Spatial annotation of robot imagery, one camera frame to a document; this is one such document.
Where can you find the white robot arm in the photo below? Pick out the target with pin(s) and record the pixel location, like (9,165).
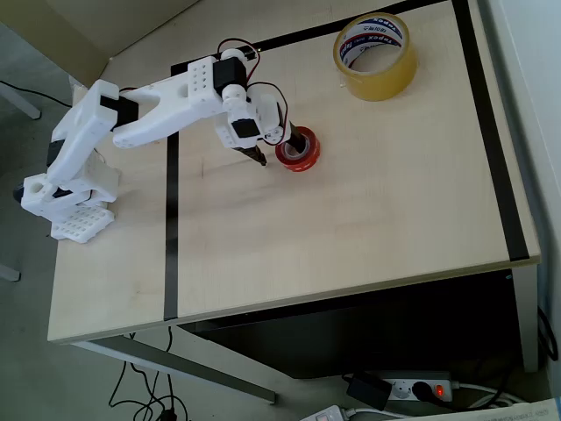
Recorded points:
(83,131)

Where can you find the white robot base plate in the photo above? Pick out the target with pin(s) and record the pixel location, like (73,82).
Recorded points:
(81,223)

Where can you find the small camera on white mount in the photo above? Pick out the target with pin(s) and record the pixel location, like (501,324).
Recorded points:
(250,54)

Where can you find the black round plug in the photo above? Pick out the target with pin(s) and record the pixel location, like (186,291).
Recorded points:
(421,390)

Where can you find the small white power strip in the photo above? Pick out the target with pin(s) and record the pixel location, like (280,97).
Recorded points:
(324,414)

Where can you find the grey slanted table beam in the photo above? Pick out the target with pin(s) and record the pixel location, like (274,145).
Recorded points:
(184,364)

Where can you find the white furniture bar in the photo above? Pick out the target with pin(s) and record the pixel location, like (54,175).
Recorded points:
(19,103)

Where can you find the grey upright table leg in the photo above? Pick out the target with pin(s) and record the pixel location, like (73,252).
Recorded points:
(528,316)

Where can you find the red tape roll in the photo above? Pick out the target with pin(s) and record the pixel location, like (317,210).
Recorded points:
(302,164)

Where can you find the beige board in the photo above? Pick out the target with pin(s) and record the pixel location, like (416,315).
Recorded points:
(87,30)

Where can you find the printed paper sheet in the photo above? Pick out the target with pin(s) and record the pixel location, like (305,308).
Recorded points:
(504,413)

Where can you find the black power adapter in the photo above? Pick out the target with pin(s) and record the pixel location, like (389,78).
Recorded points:
(366,390)

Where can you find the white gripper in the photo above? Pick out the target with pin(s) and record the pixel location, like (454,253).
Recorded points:
(274,135)

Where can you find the white furniture foot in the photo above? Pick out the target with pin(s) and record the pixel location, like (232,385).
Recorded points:
(9,273)

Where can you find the white power strip red switch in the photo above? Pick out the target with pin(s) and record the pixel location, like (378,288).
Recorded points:
(394,382)

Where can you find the yellow tape roll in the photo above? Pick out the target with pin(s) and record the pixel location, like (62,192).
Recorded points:
(385,85)

